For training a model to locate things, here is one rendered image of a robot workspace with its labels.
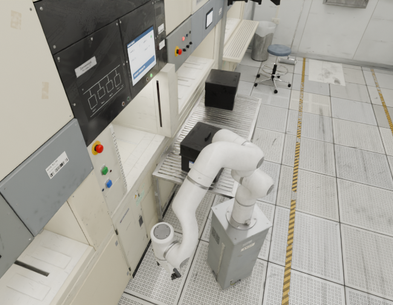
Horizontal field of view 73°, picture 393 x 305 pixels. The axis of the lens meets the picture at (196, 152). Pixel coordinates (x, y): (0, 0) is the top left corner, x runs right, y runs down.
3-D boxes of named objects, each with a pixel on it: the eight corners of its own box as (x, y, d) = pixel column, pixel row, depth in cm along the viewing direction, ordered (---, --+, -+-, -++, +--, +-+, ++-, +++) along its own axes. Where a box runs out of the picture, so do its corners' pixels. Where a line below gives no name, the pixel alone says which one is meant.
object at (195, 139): (217, 169, 171) (219, 155, 162) (178, 155, 180) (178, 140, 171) (234, 143, 191) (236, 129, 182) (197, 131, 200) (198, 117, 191)
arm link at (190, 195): (228, 198, 92) (186, 268, 96) (195, 174, 100) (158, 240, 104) (217, 198, 85) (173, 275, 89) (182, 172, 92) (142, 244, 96)
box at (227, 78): (233, 111, 247) (236, 87, 229) (203, 106, 251) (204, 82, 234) (237, 95, 267) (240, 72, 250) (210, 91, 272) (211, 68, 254)
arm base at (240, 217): (262, 222, 161) (269, 204, 148) (236, 235, 154) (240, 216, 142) (245, 199, 173) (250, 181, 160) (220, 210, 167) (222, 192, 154)
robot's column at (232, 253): (252, 276, 212) (273, 225, 160) (222, 292, 202) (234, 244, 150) (233, 246, 230) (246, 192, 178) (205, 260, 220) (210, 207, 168)
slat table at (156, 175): (224, 251, 226) (234, 196, 174) (159, 230, 239) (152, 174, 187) (250, 153, 317) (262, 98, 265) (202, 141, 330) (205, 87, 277)
